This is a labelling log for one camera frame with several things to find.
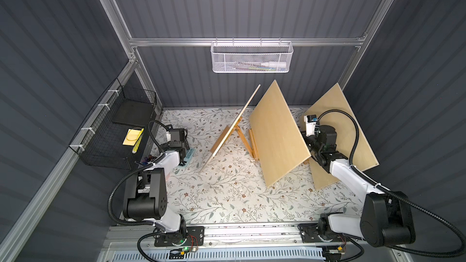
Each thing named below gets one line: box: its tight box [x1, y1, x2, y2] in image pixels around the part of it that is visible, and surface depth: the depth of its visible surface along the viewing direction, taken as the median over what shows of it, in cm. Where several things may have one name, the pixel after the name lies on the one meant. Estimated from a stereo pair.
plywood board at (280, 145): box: [249, 79, 312, 188], surface depth 80 cm
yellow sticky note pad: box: [122, 128, 142, 147], surface depth 76 cm
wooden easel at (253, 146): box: [248, 128, 261, 161], surface depth 98 cm
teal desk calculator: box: [176, 147, 196, 169], surface depth 98 cm
